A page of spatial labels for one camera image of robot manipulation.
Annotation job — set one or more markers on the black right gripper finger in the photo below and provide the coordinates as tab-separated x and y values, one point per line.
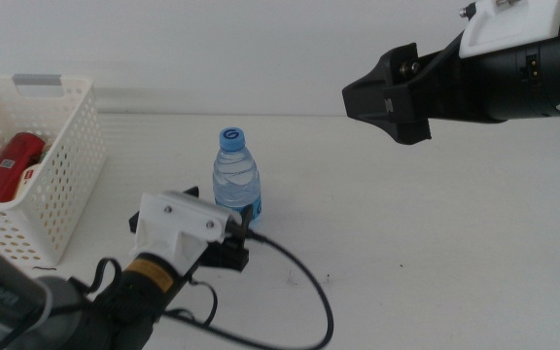
406	65
387	109

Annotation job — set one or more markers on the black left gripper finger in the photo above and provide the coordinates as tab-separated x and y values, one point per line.
191	191
246	219

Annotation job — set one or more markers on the small blue-capped water bottle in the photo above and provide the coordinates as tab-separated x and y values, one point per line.
236	180

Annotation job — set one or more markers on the red cola can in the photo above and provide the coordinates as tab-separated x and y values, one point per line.
10	165

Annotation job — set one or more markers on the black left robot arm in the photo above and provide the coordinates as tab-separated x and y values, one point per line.
124	301

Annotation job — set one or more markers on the white perforated plastic basket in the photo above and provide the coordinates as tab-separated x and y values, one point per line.
66	180

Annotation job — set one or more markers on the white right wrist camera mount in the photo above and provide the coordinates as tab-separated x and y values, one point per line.
508	26

